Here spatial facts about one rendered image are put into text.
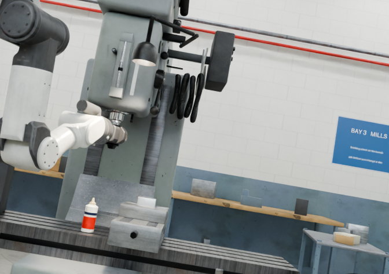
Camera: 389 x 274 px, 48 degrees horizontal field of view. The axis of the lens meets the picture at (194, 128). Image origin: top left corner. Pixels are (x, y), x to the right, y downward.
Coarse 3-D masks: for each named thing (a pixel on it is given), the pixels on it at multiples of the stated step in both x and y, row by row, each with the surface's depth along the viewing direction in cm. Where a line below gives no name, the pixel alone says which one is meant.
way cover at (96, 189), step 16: (80, 176) 182; (96, 176) 183; (80, 192) 179; (96, 192) 180; (112, 192) 180; (128, 192) 181; (144, 192) 182; (80, 208) 175; (112, 208) 177; (96, 224) 170
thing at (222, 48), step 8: (216, 32) 175; (224, 32) 175; (216, 40) 174; (224, 40) 174; (232, 40) 174; (216, 48) 174; (224, 48) 174; (232, 48) 174; (216, 56) 174; (224, 56) 174; (216, 64) 173; (224, 64) 173; (208, 72) 173; (216, 72) 173; (224, 72) 173; (208, 80) 173; (216, 80) 173; (224, 80) 173; (208, 88) 188; (216, 88) 185
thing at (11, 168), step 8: (0, 168) 144; (8, 168) 144; (0, 176) 143; (8, 176) 147; (0, 184) 143; (8, 184) 150; (0, 192) 143; (8, 192) 153; (0, 200) 143; (0, 208) 144
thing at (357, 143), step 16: (336, 128) 581; (352, 128) 582; (368, 128) 583; (384, 128) 584; (336, 144) 579; (352, 144) 580; (368, 144) 581; (384, 144) 582; (336, 160) 577; (352, 160) 578; (368, 160) 579; (384, 160) 580
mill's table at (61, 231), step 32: (0, 224) 133; (32, 224) 137; (64, 224) 147; (64, 256) 133; (96, 256) 134; (128, 256) 134; (160, 256) 135; (192, 256) 135; (224, 256) 141; (256, 256) 151
